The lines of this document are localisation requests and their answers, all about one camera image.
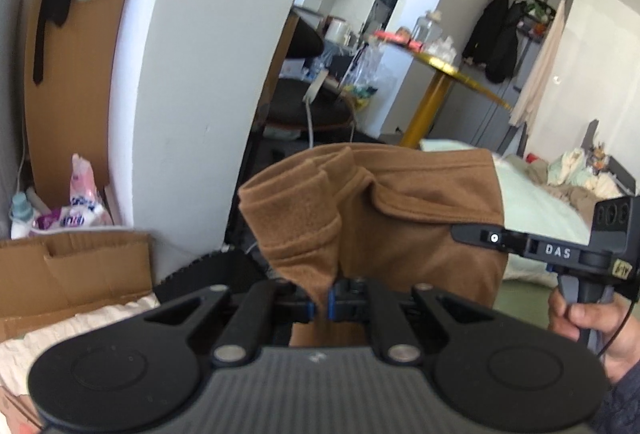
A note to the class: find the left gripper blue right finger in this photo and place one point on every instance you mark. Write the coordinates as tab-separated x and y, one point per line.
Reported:
348	300

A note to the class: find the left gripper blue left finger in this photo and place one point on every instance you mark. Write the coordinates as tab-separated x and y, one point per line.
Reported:
295	304

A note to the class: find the brown printed t-shirt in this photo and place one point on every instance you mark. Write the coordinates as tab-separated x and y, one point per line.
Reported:
379	212

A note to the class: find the person right hand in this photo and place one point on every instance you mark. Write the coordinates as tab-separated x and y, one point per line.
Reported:
620	333

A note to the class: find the folded black garment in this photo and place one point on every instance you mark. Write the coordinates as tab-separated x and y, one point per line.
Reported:
235	269

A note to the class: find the light green bed cover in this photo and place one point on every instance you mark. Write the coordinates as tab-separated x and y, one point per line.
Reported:
563	212

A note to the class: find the beige hanging garment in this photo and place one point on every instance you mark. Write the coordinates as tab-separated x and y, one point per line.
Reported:
526	109

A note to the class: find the gold round table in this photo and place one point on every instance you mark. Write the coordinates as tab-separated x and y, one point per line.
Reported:
445	75

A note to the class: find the black round stool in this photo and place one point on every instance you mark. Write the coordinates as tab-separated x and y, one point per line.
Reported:
288	109

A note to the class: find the pink white bottle pack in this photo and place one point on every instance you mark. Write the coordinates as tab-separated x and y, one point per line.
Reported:
86	208

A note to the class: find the brown cardboard sheet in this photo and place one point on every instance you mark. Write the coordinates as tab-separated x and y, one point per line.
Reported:
50	278

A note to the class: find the black hanging coat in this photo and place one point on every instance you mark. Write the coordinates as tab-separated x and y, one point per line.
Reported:
493	43

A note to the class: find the cream bear print bedsheet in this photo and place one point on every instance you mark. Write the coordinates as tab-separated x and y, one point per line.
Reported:
18	355

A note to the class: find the light blue bottle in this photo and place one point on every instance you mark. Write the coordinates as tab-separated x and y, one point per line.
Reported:
22	215

